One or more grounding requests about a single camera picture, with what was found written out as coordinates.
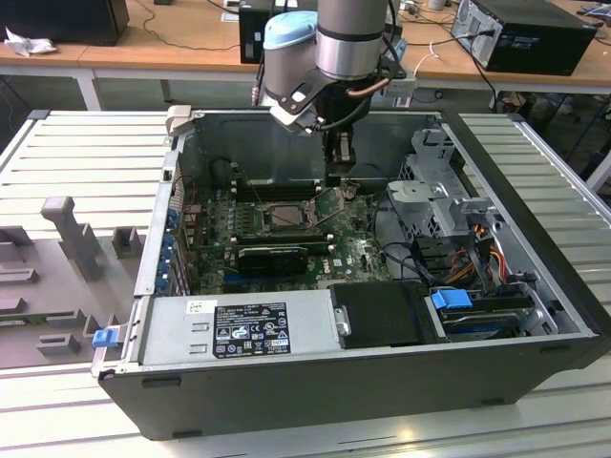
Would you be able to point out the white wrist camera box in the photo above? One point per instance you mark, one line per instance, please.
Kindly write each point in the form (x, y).
(291, 114)

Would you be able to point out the small black computer box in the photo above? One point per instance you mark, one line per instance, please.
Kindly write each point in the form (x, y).
(250, 33)

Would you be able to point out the CPU socket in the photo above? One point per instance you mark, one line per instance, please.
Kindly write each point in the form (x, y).
(263, 217)

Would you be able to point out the grey parts rack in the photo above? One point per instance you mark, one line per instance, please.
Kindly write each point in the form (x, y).
(71, 296)

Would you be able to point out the silver metal shroud latch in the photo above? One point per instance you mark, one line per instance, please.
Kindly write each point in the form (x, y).
(342, 322)

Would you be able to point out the silver power supply unit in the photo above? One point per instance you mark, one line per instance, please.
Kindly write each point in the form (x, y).
(167, 334)

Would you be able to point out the crumpled white paper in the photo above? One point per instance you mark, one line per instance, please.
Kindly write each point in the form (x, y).
(28, 44)

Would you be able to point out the brown round board component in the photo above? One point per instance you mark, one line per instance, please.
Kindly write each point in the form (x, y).
(350, 192)

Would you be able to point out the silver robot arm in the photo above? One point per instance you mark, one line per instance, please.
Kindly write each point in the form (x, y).
(351, 47)

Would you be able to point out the silver metal drive cage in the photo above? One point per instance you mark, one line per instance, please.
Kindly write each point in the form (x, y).
(415, 195)

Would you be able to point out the black graphics card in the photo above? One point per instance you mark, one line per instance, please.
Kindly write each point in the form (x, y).
(272, 260)

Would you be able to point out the blue plastic case latch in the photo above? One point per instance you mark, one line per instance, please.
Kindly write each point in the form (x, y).
(104, 338)

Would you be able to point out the black desktop PC tower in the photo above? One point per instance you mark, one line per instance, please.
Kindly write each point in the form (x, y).
(539, 47)

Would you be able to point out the black cylindrical board component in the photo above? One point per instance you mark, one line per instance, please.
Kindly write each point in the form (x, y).
(220, 172)

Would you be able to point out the green motherboard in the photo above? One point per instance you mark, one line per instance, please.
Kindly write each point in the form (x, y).
(353, 257)

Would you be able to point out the hard disk with blue carrier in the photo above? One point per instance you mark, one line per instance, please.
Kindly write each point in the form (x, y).
(451, 303)

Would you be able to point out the black plastic shroud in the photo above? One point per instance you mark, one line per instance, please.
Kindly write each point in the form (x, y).
(382, 310)

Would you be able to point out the black open PC case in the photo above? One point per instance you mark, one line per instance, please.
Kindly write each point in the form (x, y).
(334, 396)

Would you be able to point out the large black box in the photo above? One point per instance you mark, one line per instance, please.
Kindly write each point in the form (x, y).
(62, 21)

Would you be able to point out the black RAM slot bank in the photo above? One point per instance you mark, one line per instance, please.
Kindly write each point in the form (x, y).
(281, 242)
(277, 191)

